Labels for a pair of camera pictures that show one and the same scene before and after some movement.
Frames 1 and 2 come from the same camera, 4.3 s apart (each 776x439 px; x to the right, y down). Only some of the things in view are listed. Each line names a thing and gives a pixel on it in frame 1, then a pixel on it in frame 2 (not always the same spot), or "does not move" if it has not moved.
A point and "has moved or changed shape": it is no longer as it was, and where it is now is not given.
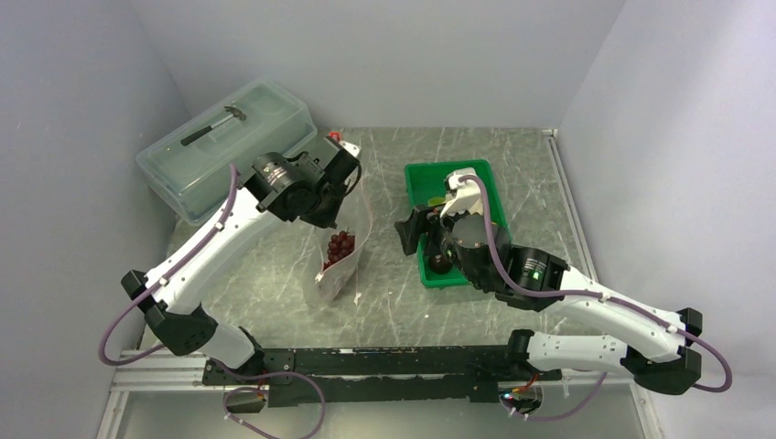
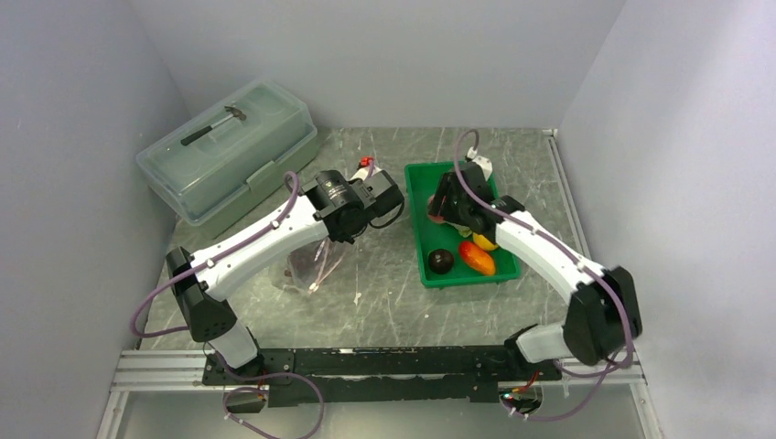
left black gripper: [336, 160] -> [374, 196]
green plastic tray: [425, 180] does not move
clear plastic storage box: [188, 168] does not move
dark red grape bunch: [339, 245] -> [306, 262]
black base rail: [415, 374] does not move
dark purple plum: [440, 263] does not move
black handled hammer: [235, 113] does not move
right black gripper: [409, 230] -> [445, 189]
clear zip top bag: [331, 269] has moved or changed shape
